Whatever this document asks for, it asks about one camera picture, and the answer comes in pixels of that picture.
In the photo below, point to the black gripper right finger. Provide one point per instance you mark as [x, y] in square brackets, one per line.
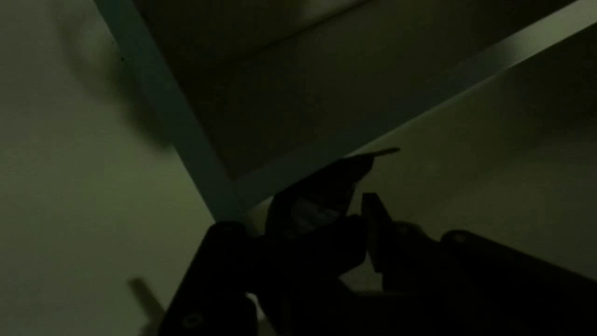
[472, 286]

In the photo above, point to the white shelf unit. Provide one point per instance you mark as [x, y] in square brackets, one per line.
[169, 124]

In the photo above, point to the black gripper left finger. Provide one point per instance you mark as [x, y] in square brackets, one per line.
[248, 281]

